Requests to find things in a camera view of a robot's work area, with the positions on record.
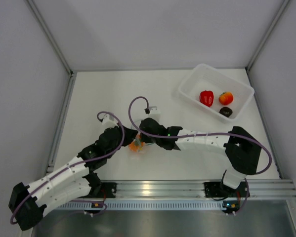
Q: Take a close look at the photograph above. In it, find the black fake food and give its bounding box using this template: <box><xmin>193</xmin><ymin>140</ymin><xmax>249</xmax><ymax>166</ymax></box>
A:
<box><xmin>219</xmin><ymin>107</ymin><xmax>233</xmax><ymax>118</ymax></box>

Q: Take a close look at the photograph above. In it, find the purple cable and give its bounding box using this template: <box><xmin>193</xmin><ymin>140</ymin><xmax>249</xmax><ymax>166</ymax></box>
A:
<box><xmin>128</xmin><ymin>96</ymin><xmax>273</xmax><ymax>215</ymax></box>
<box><xmin>9</xmin><ymin>111</ymin><xmax>125</xmax><ymax>225</ymax></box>

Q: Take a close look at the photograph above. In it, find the red fake pepper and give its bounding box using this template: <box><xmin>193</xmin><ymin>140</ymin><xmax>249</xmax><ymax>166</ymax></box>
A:
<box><xmin>199</xmin><ymin>90</ymin><xmax>214</xmax><ymax>107</ymax></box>

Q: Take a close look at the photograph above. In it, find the white slotted cable duct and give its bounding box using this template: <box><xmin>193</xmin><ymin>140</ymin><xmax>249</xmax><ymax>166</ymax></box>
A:
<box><xmin>56</xmin><ymin>199</ymin><xmax>238</xmax><ymax>211</ymax></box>

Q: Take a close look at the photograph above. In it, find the aluminium frame post right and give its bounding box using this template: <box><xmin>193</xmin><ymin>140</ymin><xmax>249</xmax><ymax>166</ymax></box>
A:
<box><xmin>246</xmin><ymin>0</ymin><xmax>291</xmax><ymax>71</ymax></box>

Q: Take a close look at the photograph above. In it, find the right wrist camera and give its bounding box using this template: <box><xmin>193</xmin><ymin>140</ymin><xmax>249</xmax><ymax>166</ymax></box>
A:
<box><xmin>145</xmin><ymin>106</ymin><xmax>161</xmax><ymax>122</ymax></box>

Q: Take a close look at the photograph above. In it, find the aluminium frame post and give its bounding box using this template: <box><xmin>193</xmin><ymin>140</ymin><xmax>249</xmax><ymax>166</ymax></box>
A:
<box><xmin>26</xmin><ymin>0</ymin><xmax>74</xmax><ymax>77</ymax></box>
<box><xmin>246</xmin><ymin>0</ymin><xmax>291</xmax><ymax>71</ymax></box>

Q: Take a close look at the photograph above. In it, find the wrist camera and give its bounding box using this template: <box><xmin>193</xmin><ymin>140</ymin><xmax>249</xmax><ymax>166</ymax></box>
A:
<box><xmin>102</xmin><ymin>114</ymin><xmax>118</xmax><ymax>129</ymax></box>
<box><xmin>145</xmin><ymin>106</ymin><xmax>161</xmax><ymax>122</ymax></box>

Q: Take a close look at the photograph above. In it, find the white plastic basket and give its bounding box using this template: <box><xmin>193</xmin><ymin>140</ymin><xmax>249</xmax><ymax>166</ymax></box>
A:
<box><xmin>178</xmin><ymin>64</ymin><xmax>254</xmax><ymax>123</ymax></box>

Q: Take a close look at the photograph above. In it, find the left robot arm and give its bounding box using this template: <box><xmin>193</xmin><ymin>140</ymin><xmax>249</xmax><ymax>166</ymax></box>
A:
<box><xmin>8</xmin><ymin>126</ymin><xmax>138</xmax><ymax>231</ymax></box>

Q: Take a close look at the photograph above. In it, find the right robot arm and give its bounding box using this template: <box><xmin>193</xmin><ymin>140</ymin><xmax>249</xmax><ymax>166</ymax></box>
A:
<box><xmin>139</xmin><ymin>118</ymin><xmax>261</xmax><ymax>198</ymax></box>

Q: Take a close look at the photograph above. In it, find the clear zip top bag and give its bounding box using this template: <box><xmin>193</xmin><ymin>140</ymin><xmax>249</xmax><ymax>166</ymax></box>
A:
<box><xmin>133</xmin><ymin>132</ymin><xmax>154</xmax><ymax>154</ymax></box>

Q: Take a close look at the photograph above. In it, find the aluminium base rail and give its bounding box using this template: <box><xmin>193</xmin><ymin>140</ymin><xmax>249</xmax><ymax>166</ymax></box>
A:
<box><xmin>103</xmin><ymin>179</ymin><xmax>296</xmax><ymax>200</ymax></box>

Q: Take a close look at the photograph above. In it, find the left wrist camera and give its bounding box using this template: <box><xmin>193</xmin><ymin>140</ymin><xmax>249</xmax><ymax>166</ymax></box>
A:
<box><xmin>102</xmin><ymin>114</ymin><xmax>118</xmax><ymax>129</ymax></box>

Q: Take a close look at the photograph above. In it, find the yellow fake bell pepper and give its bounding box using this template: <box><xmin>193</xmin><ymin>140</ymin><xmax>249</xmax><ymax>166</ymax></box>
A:
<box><xmin>218</xmin><ymin>91</ymin><xmax>234</xmax><ymax>105</ymax></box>

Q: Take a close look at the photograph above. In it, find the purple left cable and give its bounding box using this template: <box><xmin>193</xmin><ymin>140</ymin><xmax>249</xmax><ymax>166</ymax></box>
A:
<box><xmin>9</xmin><ymin>111</ymin><xmax>125</xmax><ymax>225</ymax></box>

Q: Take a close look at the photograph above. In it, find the aluminium frame post left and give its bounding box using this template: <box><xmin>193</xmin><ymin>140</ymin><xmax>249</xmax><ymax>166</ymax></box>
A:
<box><xmin>26</xmin><ymin>0</ymin><xmax>74</xmax><ymax>77</ymax></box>

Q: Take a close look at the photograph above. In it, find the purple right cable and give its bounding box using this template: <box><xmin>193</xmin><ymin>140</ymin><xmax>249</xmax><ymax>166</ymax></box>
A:
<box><xmin>128</xmin><ymin>96</ymin><xmax>273</xmax><ymax>215</ymax></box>

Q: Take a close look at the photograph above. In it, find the orange fake fruit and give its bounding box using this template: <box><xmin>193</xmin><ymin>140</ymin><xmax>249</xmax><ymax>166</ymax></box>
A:
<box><xmin>128</xmin><ymin>141</ymin><xmax>145</xmax><ymax>153</ymax></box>

